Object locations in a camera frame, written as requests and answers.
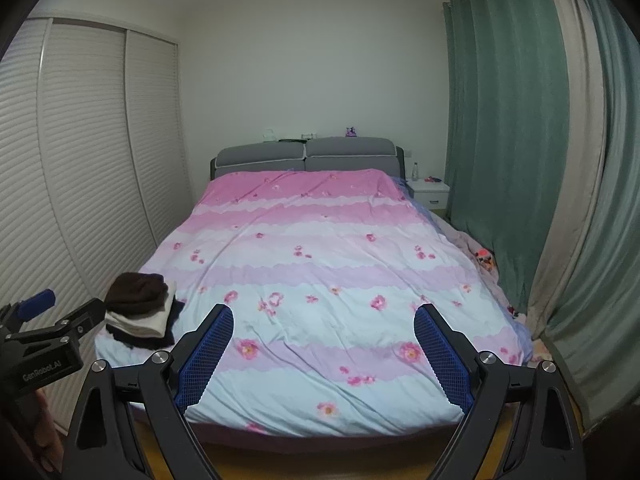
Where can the purple figurine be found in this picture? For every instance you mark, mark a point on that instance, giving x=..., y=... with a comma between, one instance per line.
x=351, y=132

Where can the green curtain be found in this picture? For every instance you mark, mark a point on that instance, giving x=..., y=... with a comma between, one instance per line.
x=610, y=260
x=500, y=110

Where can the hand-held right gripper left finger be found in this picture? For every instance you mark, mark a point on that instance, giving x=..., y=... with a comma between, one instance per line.
x=207, y=355

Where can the black folded cloth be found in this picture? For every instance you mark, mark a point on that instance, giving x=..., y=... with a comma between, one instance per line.
x=150, y=342

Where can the bed with grey headboard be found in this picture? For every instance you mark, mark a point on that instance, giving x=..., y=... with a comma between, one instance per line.
x=345, y=150

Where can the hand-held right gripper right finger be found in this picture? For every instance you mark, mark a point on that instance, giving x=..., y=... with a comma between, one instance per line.
x=442, y=355

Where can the white folded cloth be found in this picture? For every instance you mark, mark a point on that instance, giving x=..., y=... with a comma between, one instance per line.
x=145, y=325

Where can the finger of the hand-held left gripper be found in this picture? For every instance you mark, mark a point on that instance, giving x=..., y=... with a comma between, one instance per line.
x=75, y=320
x=32, y=302

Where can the white nightstand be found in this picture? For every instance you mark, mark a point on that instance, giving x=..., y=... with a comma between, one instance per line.
x=430, y=192

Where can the white louvered wardrobe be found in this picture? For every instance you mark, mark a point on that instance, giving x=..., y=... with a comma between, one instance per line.
x=90, y=160

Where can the orange plush toy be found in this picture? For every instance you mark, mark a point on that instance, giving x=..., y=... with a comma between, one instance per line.
x=485, y=259

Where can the person's left hand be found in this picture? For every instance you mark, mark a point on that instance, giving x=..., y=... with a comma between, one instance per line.
x=45, y=435

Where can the pale pink bedsheet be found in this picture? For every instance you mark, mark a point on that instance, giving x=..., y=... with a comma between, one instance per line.
x=465, y=240

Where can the bed with pink floral cover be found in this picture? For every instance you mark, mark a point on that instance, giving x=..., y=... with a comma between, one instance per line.
x=325, y=260

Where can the clear bottle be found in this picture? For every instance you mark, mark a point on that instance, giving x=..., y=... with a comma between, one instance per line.
x=414, y=172

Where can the beige curtain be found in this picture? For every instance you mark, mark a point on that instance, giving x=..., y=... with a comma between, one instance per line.
x=575, y=185

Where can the dark brown pants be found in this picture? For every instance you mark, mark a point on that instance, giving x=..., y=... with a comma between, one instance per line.
x=135, y=292

